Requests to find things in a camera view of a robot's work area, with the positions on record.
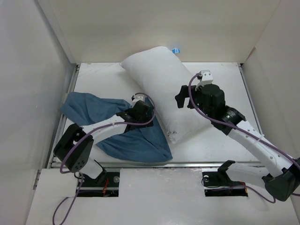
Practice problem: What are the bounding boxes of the purple cable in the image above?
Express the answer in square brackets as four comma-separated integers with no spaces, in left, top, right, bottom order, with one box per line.
[52,93,156,223]
[188,73,300,204]

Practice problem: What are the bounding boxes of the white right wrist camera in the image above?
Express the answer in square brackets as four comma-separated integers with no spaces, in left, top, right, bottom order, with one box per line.
[195,70,213,90]

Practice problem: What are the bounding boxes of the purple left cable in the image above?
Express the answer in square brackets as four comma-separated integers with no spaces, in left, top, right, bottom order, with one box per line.
[52,93,156,223]

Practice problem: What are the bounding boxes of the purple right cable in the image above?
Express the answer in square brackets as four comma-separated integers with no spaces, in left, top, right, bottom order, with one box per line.
[188,73,300,204]

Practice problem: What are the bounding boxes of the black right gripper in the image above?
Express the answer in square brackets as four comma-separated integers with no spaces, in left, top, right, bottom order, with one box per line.
[174,85,214,119]

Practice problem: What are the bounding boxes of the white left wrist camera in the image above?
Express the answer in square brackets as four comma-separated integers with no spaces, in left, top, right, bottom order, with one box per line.
[131,93,145,104]

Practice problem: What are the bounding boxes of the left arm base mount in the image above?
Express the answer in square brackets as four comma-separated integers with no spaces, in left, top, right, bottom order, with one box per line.
[77,171,120,197]

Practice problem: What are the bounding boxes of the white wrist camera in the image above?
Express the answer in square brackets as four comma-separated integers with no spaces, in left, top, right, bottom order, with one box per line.
[131,93,145,104]
[195,70,213,90]

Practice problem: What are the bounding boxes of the white pillow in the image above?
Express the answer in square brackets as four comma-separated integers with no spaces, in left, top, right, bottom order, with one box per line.
[120,46,209,143]

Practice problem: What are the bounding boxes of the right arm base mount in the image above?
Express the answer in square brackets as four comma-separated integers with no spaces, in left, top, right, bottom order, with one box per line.
[201,171,248,197]

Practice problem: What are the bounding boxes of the blue pillowcase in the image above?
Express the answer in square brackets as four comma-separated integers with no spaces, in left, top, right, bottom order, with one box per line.
[60,92,173,163]

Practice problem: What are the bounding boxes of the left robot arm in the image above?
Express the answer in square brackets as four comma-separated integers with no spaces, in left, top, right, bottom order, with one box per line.
[53,100,154,186]

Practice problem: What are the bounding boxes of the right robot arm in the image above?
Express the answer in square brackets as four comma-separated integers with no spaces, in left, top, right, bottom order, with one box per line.
[175,84,300,202]

